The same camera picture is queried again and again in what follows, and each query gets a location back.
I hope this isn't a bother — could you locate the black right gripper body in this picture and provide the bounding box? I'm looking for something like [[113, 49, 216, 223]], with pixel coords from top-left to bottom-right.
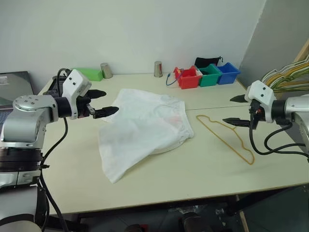
[[248, 99, 263, 128]]

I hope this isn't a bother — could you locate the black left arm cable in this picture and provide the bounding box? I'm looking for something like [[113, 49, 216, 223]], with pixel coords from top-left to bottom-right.
[[36, 68, 73, 232]]

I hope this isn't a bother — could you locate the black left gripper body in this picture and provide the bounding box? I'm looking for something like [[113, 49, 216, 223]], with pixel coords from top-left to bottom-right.
[[76, 90, 96, 120]]

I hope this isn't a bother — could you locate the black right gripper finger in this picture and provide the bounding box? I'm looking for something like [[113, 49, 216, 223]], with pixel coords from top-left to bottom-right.
[[229, 94, 247, 102], [222, 117, 252, 128]]

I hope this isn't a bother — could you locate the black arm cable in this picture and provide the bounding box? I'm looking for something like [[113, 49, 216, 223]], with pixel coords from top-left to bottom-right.
[[36, 68, 73, 232], [249, 119, 309, 160]]

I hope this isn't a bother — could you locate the yellow wire hanger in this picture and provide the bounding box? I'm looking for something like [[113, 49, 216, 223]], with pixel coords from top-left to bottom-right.
[[196, 115, 255, 165]]

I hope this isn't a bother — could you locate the blue plastic bin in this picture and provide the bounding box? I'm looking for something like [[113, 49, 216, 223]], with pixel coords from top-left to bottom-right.
[[216, 62, 241, 85]]

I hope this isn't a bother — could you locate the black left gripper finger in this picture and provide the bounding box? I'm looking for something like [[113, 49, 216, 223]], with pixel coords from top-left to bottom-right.
[[88, 89, 107, 100], [92, 106, 120, 120]]

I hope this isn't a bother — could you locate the dark rounded shape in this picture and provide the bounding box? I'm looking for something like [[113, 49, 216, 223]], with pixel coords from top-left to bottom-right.
[[181, 212, 202, 232]]

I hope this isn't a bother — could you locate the slim metal cup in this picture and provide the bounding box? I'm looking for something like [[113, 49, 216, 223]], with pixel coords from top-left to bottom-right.
[[154, 61, 163, 78]]

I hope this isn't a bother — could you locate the small red plastic bin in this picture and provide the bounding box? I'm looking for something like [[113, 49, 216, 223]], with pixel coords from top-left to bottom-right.
[[173, 67, 185, 79]]

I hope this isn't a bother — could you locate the bundle of hangers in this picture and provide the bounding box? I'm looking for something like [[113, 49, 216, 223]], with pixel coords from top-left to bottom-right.
[[260, 57, 309, 84]]

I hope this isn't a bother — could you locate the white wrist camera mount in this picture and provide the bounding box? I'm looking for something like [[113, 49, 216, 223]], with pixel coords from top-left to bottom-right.
[[62, 69, 92, 120], [244, 80, 277, 121]]

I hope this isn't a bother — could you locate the bunch of coloured hangers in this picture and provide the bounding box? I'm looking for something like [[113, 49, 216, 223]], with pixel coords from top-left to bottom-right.
[[293, 38, 309, 65]]

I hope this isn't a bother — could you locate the blue cable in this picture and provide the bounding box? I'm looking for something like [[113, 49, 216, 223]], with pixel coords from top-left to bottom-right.
[[165, 73, 181, 87]]

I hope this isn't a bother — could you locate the green rectangular box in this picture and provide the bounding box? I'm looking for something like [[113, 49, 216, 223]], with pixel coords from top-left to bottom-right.
[[72, 67, 103, 82]]

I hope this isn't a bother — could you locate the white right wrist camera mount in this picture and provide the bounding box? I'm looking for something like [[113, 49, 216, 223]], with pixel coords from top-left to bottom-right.
[[244, 80, 277, 121]]

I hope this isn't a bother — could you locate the wooden table leg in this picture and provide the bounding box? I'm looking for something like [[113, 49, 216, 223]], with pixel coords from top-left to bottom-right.
[[235, 194, 250, 232]]

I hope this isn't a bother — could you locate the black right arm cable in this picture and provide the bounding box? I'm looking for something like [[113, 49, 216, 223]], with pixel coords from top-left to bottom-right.
[[249, 119, 309, 160]]

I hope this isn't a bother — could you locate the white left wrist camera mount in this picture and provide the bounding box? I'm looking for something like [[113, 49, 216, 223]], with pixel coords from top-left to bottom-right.
[[62, 69, 92, 120]]

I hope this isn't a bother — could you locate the wide metal cup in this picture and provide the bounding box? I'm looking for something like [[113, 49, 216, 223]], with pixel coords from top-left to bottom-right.
[[100, 62, 113, 79]]

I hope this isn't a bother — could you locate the grey laptop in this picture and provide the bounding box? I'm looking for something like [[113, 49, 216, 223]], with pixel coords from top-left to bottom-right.
[[0, 71, 34, 126]]

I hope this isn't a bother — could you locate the green plastic bin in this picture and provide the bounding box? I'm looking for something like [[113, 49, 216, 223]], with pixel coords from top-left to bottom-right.
[[197, 64, 222, 87]]

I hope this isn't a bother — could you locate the black drawstring pouch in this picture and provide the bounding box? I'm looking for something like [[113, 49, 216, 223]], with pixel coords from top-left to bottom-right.
[[194, 57, 223, 69]]

